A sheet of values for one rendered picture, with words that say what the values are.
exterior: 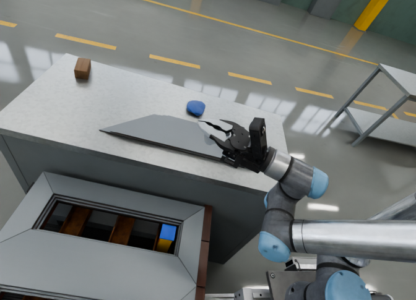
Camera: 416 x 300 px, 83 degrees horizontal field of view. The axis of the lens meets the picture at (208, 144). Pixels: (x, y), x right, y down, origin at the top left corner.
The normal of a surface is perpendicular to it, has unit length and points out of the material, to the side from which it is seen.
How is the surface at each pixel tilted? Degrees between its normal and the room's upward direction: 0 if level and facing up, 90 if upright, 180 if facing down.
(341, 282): 8
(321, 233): 52
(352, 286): 8
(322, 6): 90
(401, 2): 90
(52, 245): 0
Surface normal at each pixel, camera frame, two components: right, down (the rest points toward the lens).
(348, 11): 0.06, 0.75
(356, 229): -0.50, -0.73
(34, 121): 0.27, -0.65
